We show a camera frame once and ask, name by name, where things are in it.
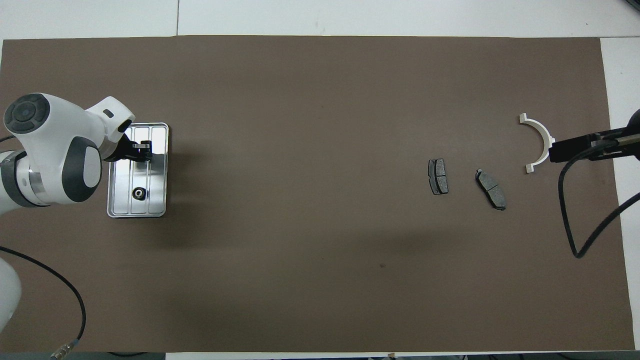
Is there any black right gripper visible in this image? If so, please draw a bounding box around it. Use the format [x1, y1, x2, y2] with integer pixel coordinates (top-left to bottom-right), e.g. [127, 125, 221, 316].
[549, 107, 640, 163]

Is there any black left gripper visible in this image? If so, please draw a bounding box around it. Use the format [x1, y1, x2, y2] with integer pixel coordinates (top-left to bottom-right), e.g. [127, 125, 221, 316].
[102, 132, 153, 163]

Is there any silver metal tray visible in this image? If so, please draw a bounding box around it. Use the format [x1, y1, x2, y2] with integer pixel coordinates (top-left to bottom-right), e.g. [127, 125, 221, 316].
[106, 122, 170, 219]

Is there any dark grey curved brake pad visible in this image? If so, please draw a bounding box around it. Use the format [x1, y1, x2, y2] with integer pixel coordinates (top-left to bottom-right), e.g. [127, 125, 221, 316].
[474, 168, 507, 211]

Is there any dark grey rectangular brake pad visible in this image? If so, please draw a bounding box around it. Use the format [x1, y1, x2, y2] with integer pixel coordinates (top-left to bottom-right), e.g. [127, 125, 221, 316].
[428, 158, 450, 196]

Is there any brown table mat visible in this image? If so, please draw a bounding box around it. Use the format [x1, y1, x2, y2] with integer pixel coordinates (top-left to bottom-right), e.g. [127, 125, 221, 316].
[0, 35, 636, 353]

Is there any white curved plastic bracket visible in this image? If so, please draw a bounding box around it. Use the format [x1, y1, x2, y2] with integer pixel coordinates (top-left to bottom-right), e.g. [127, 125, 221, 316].
[518, 113, 556, 174]

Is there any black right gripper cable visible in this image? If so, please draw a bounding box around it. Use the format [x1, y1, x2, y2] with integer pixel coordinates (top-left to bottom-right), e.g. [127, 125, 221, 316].
[557, 145, 640, 259]

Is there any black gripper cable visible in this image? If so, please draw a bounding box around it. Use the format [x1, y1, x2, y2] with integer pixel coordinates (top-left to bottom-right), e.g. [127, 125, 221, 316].
[557, 145, 640, 259]
[0, 245, 87, 360]

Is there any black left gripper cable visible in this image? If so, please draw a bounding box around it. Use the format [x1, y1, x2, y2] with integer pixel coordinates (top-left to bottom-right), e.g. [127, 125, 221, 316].
[0, 245, 87, 360]

